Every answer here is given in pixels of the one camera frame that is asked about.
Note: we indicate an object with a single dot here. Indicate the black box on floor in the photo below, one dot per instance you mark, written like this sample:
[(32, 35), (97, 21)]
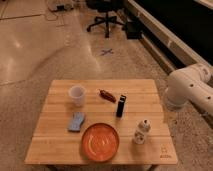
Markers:
[(133, 30)]

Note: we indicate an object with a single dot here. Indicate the power strip with cables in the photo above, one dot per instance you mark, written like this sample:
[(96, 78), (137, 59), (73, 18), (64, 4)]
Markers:
[(60, 5)]

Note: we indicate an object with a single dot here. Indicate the black office chair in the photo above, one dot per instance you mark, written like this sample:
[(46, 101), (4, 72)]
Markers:
[(104, 6)]

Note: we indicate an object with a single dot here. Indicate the orange plate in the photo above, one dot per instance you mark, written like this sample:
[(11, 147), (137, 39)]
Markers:
[(100, 142)]

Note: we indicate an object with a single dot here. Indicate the white pepper shaker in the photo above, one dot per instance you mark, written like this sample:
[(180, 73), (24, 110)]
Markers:
[(141, 132)]

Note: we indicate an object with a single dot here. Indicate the blue folded cloth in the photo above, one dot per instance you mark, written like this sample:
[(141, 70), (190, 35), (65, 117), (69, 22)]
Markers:
[(76, 122)]

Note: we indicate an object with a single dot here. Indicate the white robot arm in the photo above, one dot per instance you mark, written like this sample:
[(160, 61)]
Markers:
[(189, 84)]

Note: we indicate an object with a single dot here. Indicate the translucent plastic cup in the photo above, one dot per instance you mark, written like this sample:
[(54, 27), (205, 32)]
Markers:
[(77, 94)]

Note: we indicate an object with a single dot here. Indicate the wooden table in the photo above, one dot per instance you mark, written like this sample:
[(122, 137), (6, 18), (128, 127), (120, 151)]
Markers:
[(131, 107)]

